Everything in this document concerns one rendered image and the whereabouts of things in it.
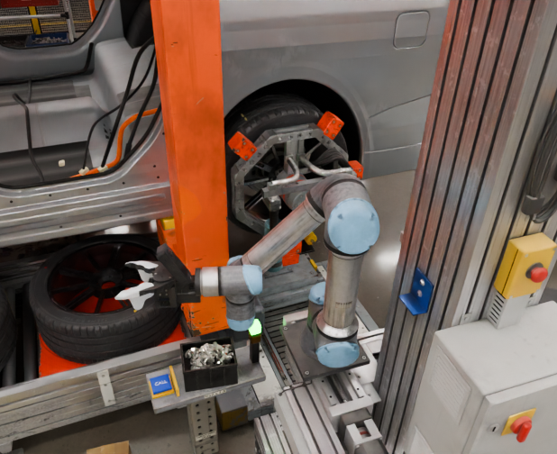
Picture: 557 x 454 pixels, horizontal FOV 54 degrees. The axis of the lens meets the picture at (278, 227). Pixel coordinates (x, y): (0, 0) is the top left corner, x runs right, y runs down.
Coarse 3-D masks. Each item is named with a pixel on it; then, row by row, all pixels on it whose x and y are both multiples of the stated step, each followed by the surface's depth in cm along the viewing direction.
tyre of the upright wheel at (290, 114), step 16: (256, 96) 244; (272, 96) 243; (288, 96) 245; (240, 112) 239; (256, 112) 234; (272, 112) 231; (288, 112) 232; (304, 112) 235; (320, 112) 244; (224, 128) 240; (240, 128) 232; (256, 128) 230; (272, 128) 233; (224, 144) 235; (240, 224) 256
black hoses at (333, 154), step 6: (330, 150) 231; (336, 150) 231; (324, 156) 231; (330, 156) 230; (336, 156) 229; (342, 156) 233; (312, 162) 235; (318, 162) 233; (324, 162) 230; (330, 162) 229; (342, 162) 231
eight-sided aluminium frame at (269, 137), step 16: (288, 128) 231; (304, 128) 234; (256, 144) 229; (272, 144) 227; (336, 144) 240; (240, 160) 231; (256, 160) 229; (336, 160) 250; (240, 176) 230; (240, 192) 236; (240, 208) 242; (256, 224) 248
